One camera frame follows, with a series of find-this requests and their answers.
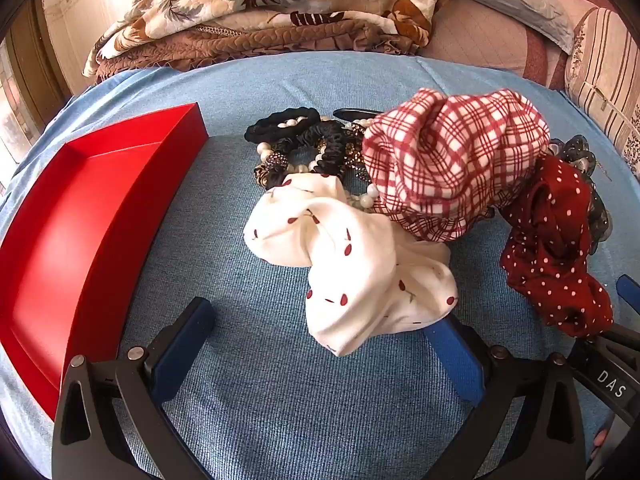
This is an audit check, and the red shallow box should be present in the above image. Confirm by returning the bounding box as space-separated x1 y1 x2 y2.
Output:
0 102 210 422

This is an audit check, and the leopard pattern bracelet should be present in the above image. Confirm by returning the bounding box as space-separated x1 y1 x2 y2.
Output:
254 154 290 191

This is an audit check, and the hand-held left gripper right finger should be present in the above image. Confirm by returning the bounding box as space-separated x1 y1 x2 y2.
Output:
425 316 587 480

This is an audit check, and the red plaid scrunchie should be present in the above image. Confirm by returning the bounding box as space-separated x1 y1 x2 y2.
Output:
361 87 552 244

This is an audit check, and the white cherry print scrunchie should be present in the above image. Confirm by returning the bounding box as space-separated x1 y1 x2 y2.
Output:
243 172 459 358

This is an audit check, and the grey sheer dotted scrunchie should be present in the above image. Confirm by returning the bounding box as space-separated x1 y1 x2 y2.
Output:
550 135 614 256

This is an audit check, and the black satin hair tie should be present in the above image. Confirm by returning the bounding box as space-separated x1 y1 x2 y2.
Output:
285 122 351 177

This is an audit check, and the dark red polka dot scrunchie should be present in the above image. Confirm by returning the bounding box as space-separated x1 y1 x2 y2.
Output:
500 155 615 338

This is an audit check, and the striped floral pillow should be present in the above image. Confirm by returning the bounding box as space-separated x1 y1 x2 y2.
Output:
565 7 640 162

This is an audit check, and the large pearl bracelet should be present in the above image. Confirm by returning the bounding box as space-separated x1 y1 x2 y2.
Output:
256 142 382 211

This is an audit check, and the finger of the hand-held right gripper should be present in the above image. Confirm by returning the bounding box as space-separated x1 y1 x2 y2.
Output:
616 274 640 313
575 322 640 356

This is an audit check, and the black hair clip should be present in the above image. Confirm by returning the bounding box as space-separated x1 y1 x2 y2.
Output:
332 106 386 124

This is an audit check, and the pink patterned bed sheet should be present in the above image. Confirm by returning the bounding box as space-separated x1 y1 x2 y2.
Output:
420 0 640 111

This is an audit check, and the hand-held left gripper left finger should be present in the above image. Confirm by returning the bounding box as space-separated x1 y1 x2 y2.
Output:
52 296 217 480

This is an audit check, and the blue cloth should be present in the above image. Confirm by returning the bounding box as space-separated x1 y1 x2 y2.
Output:
0 52 640 480

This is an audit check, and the black textured hair tie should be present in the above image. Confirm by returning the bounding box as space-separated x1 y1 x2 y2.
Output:
244 107 322 145

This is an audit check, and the brown ruffled quilt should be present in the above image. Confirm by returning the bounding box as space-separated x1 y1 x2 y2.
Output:
95 22 422 84

